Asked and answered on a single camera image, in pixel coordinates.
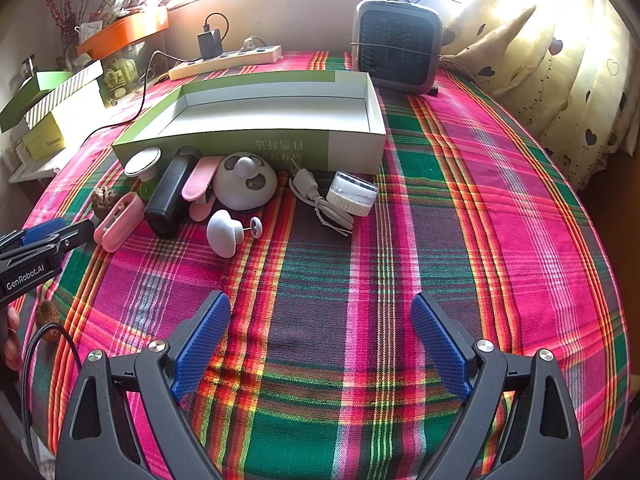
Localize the brown walnut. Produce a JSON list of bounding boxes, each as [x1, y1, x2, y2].
[[90, 185, 118, 221], [34, 300, 63, 346]]

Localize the person's left hand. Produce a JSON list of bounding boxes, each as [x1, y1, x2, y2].
[[0, 308, 22, 366]]

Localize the white round container clear lid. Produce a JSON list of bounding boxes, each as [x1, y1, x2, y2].
[[326, 171, 378, 218]]

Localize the orange tray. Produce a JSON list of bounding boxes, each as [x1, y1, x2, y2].
[[76, 6, 169, 58]]

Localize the black power strip cable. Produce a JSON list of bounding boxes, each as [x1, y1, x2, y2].
[[65, 50, 201, 161]]

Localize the black charger adapter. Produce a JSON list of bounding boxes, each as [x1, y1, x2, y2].
[[197, 30, 223, 60]]

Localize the green and white cardboard box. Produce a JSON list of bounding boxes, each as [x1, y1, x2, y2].
[[111, 71, 387, 173]]

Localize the green tin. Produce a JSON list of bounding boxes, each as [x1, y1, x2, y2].
[[102, 57, 138, 98]]

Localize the yellow-green cardboard box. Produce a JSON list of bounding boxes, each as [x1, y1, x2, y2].
[[20, 80, 108, 161]]

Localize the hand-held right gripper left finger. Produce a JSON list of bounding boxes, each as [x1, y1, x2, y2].
[[55, 290, 232, 480]]

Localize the black charger cable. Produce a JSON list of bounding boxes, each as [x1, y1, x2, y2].
[[202, 12, 231, 36]]

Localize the pink clip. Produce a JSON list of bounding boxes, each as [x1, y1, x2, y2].
[[181, 155, 221, 223], [94, 191, 145, 252]]

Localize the white mushroom-shaped plug light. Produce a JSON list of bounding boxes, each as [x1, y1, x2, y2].
[[206, 209, 263, 259]]

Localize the red flower branches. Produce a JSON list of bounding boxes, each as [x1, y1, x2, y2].
[[42, 0, 101, 46]]

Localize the white charging cable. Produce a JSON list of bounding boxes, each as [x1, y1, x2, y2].
[[289, 157, 356, 236]]

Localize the black braided cable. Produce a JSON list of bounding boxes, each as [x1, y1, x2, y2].
[[20, 322, 83, 461]]

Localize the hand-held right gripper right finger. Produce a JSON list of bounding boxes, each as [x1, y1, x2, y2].
[[410, 292, 585, 480]]

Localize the grey space heater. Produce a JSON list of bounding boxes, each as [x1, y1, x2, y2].
[[350, 0, 443, 96]]

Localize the black rectangular device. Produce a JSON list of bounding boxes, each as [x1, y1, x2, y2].
[[144, 146, 203, 240]]

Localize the pink green plaid blanket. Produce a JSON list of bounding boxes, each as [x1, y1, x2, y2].
[[10, 50, 631, 480]]

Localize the white dome panda toy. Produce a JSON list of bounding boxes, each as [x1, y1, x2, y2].
[[214, 151, 278, 211]]

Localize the green box lid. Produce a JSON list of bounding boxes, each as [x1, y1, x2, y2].
[[0, 71, 76, 133]]

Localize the cream heart print curtain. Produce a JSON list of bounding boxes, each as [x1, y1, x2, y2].
[[442, 0, 640, 191]]

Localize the beige power strip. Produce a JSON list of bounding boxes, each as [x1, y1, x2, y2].
[[168, 45, 282, 81]]

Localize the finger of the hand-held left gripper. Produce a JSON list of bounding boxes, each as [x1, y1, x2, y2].
[[0, 221, 96, 273], [0, 218, 66, 253]]

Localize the pile of papers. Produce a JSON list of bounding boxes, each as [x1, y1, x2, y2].
[[97, 0, 166, 26]]

